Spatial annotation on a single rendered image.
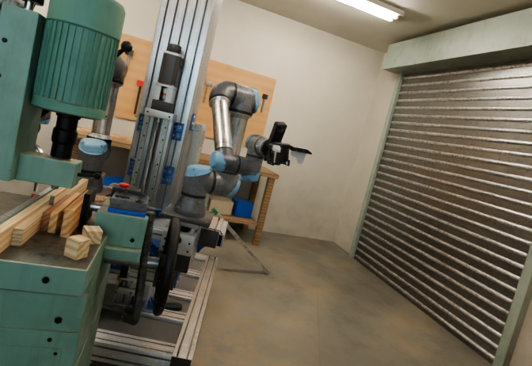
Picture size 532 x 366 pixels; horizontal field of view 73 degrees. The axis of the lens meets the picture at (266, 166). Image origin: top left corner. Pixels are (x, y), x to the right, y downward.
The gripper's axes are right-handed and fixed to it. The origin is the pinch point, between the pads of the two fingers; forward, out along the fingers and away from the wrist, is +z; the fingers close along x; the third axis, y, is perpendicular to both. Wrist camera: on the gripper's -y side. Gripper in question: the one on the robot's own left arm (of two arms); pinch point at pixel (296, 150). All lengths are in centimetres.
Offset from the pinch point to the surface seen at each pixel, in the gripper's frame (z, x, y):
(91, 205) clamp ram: -5, 63, 20
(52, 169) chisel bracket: -4, 73, 9
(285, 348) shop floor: -61, -52, 132
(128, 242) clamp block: 4, 54, 28
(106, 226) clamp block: 3, 59, 24
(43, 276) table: 23, 72, 26
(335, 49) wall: -287, -227, -99
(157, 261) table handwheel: 1, 45, 36
